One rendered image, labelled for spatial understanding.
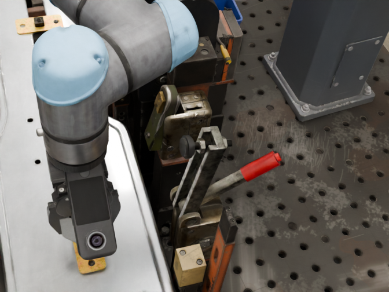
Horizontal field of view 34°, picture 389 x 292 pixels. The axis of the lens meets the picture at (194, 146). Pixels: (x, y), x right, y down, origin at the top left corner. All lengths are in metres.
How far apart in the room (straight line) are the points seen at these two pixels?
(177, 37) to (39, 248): 0.39
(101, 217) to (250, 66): 0.90
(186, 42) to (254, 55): 0.92
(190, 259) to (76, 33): 0.35
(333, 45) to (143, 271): 0.68
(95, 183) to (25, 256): 0.21
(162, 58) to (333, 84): 0.82
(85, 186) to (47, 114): 0.13
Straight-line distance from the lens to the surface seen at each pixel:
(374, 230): 1.39
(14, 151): 1.04
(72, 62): 0.63
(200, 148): 0.78
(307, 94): 1.49
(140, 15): 0.71
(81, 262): 0.92
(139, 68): 0.68
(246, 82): 1.56
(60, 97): 0.65
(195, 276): 0.88
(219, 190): 0.88
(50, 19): 1.23
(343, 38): 1.37
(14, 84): 1.13
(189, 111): 0.99
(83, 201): 0.77
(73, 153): 0.72
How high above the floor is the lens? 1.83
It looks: 53 degrees down
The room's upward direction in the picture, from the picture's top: 9 degrees clockwise
